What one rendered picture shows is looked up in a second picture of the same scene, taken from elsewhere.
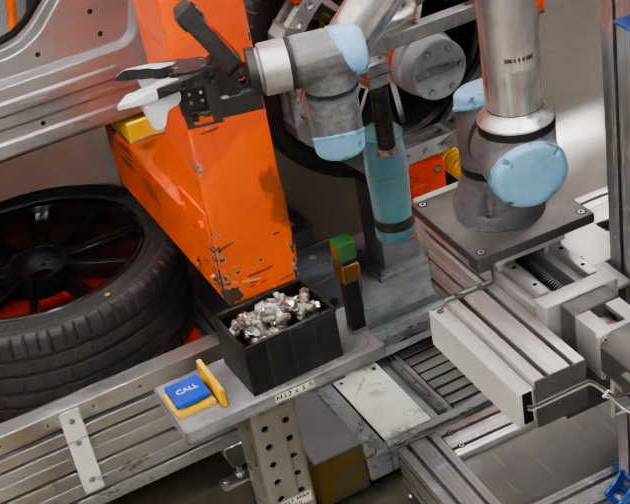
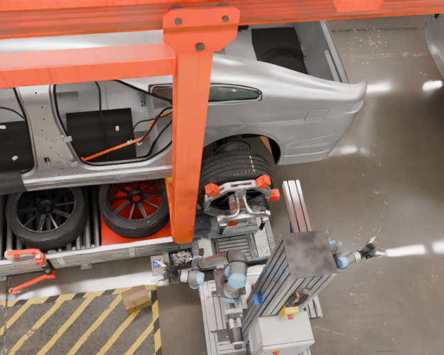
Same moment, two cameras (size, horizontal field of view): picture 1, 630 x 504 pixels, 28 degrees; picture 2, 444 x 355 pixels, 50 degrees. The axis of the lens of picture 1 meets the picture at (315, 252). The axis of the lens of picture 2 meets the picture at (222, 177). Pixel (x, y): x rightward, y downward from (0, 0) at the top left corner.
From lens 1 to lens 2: 252 cm
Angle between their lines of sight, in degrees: 28
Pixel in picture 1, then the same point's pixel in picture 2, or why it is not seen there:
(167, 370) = (156, 244)
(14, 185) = not seen: hidden behind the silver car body
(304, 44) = (191, 278)
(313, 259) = (201, 222)
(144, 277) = (158, 219)
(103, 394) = (139, 246)
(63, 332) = (135, 229)
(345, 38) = (199, 280)
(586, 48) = not seen: hidden behind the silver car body
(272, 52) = (184, 277)
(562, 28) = not seen: hidden behind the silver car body
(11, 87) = (140, 172)
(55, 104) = (151, 175)
